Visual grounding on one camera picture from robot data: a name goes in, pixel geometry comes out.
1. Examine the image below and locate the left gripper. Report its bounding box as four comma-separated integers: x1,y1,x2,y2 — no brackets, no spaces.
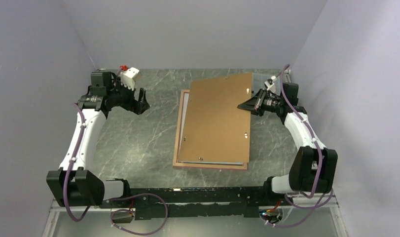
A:
108,77,150,115

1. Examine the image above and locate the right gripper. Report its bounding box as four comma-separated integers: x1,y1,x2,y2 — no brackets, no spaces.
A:
238,88,283,117

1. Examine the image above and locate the seascape photo print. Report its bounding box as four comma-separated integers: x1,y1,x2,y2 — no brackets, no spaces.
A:
178,93,250,167

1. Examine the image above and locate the brown backing board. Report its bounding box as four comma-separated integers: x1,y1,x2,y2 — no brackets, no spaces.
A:
179,73,253,163

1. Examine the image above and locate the pink picture frame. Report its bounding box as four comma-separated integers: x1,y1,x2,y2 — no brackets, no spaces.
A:
172,89,249,172

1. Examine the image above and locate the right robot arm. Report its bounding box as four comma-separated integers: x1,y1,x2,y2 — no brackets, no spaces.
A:
237,82,338,205

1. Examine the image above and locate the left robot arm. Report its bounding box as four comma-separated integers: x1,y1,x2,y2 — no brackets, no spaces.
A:
46,68,150,207

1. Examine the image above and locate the clear plastic organizer box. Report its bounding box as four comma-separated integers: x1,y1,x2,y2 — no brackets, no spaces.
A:
251,73,281,95

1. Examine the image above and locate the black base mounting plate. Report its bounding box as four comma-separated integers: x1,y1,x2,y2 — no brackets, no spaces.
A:
100,186,289,220

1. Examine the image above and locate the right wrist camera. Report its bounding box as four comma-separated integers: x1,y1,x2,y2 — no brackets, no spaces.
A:
264,76,277,93

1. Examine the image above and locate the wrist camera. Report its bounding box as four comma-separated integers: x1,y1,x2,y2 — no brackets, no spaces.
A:
119,65,142,91
264,76,277,93

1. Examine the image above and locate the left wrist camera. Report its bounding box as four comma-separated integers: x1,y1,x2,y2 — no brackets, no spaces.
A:
119,65,142,91

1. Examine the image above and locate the aluminium extrusion rail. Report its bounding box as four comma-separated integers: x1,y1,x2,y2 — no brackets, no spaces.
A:
50,186,341,213

